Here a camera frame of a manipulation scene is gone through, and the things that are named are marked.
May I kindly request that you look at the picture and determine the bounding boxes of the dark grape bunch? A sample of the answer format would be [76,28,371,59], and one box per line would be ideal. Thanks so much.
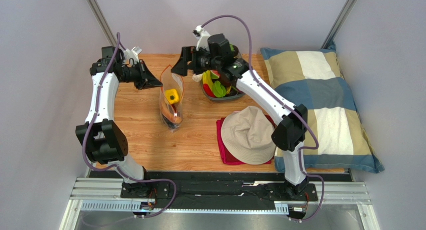
[163,118,182,130]

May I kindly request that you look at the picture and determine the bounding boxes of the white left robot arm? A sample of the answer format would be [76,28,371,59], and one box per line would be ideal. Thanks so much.
[75,46,163,186]

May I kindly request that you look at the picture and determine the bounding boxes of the plaid pillow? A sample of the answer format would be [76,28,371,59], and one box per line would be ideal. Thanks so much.
[261,44,385,174]

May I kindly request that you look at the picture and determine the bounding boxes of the aluminium corner post left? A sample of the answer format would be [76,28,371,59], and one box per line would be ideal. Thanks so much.
[86,0,118,46]

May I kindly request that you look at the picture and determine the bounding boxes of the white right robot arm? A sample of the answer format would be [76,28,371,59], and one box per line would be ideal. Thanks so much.
[171,30,309,194]

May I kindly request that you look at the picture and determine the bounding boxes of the red chili pepper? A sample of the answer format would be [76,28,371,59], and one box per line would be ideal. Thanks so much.
[203,84,216,98]

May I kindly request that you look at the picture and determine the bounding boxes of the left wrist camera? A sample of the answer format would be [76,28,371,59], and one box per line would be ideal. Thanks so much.
[124,46,143,65]

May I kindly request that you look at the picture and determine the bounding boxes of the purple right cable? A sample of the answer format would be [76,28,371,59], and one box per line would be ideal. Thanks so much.
[199,14,325,223]

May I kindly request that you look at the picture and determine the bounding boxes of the magenta folded cloth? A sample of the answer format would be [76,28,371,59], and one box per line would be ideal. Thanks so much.
[216,115,274,165]

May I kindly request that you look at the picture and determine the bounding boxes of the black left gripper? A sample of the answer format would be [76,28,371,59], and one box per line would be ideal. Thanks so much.
[120,60,163,91]

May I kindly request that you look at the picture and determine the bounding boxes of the yellow bell pepper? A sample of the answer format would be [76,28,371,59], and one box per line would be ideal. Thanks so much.
[164,88,181,105]

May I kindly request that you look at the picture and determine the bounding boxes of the green star fruit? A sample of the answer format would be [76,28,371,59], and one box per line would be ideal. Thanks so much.
[212,81,227,98]

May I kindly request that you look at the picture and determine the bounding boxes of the aluminium corner post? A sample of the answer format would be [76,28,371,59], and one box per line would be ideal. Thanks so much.
[322,0,358,49]
[86,0,118,46]

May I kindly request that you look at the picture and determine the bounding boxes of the green leek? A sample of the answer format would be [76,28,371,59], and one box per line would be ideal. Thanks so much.
[192,73,204,84]

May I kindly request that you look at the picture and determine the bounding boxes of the beige bucket hat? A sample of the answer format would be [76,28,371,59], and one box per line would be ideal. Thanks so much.
[220,106,276,165]

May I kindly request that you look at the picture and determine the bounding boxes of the watermelon slice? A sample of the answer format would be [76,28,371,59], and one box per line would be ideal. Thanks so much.
[210,70,221,80]

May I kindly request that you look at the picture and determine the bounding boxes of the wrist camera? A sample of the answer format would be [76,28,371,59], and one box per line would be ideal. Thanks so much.
[124,46,143,65]
[193,25,210,52]

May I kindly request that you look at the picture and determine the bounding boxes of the aluminium corner post right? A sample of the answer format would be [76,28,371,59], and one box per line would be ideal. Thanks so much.
[322,0,358,49]

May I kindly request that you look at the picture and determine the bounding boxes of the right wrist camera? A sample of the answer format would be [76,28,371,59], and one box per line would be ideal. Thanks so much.
[193,25,210,52]

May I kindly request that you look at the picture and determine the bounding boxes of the clear zip top bag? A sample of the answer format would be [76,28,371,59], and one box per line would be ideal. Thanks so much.
[159,65,185,132]

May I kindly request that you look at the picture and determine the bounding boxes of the orange carrot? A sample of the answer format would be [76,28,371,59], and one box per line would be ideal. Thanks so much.
[160,101,183,124]

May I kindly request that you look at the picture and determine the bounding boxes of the grey food basin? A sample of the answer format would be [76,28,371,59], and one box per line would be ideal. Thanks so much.
[199,45,249,102]

